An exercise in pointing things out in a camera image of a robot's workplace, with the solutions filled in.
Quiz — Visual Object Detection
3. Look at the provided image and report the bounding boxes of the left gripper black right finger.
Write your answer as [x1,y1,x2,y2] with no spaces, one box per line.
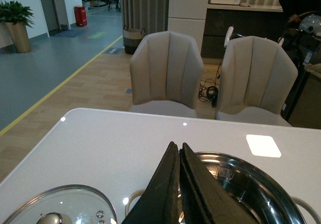
[180,143,257,223]

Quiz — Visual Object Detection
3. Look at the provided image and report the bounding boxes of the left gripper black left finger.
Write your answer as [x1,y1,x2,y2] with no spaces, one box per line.
[123,142,180,223]

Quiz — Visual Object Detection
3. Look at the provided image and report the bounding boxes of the glass pot lid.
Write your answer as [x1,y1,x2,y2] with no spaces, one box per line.
[3,184,118,223]

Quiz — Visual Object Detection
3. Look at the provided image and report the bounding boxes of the grey electric cooking pot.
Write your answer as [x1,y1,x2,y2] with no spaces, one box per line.
[124,151,321,224]

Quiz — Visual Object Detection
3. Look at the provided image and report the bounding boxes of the beige chair on right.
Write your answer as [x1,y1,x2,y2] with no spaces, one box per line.
[215,36,298,127]

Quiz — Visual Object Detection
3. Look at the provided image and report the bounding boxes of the beige chair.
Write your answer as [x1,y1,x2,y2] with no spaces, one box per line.
[215,36,298,127]
[129,31,204,118]

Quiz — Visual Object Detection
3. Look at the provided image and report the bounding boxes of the beige chair on left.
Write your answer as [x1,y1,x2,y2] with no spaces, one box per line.
[129,31,204,118]

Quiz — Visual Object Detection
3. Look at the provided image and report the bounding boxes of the woven laundry basket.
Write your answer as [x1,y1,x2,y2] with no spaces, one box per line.
[123,25,146,55]

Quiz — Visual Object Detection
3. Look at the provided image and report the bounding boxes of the black baby stroller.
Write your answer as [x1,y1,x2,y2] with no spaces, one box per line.
[278,11,320,121]

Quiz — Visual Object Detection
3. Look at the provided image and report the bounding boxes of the white cabinet column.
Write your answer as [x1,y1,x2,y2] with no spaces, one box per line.
[168,0,208,51]

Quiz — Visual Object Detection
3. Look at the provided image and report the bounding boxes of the red bin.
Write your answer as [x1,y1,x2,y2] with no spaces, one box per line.
[74,6,87,27]

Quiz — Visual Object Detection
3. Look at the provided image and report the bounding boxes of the potted green plant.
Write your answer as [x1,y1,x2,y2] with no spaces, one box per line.
[1,1,34,53]

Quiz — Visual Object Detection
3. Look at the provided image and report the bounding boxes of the black cable bundle on floor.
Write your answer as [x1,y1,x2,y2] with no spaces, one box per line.
[198,58,223,108]

